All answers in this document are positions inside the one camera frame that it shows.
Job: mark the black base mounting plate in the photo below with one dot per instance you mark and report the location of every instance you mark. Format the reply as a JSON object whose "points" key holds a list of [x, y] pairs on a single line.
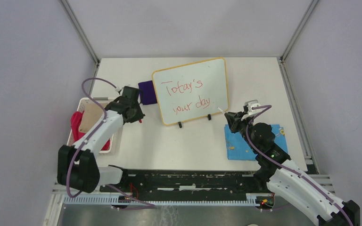
{"points": [[190, 185]]}

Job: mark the white cable duct rail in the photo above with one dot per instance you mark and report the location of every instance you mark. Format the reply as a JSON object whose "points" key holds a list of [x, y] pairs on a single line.
{"points": [[111, 199]]}

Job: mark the pink cloth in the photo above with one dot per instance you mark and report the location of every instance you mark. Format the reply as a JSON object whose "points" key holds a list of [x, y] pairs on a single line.
{"points": [[75, 122]]}

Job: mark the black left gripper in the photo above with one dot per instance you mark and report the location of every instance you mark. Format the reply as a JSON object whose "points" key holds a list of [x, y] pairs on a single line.
{"points": [[139, 115]]}

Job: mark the blue patterned cloth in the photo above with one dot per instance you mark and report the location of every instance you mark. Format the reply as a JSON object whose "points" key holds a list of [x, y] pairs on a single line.
{"points": [[238, 150]]}

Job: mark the right aluminium frame post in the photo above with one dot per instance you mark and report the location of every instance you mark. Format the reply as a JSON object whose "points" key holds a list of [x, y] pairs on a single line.
{"points": [[309, 11]]}

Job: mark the aluminium frame post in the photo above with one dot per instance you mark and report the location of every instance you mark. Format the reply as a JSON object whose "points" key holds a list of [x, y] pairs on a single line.
{"points": [[309, 11], [79, 30]]}

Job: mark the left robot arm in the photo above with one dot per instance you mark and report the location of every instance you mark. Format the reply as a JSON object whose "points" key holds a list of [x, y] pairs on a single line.
{"points": [[77, 164]]}

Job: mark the yellow-framed whiteboard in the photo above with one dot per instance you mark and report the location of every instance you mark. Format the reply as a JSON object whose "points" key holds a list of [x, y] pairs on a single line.
{"points": [[191, 91]]}

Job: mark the beige cloth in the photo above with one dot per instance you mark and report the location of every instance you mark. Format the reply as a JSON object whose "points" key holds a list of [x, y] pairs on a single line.
{"points": [[91, 115]]}

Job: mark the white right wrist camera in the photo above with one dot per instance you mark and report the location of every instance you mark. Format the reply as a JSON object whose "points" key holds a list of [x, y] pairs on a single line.
{"points": [[251, 108]]}

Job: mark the left aluminium frame post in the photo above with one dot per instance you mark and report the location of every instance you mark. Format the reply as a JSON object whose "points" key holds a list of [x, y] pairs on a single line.
{"points": [[79, 30]]}

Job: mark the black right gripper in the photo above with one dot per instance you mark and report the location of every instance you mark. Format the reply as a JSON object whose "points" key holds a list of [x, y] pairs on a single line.
{"points": [[234, 120]]}

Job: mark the purple cloth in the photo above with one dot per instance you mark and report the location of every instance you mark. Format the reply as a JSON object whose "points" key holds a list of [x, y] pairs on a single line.
{"points": [[147, 93]]}

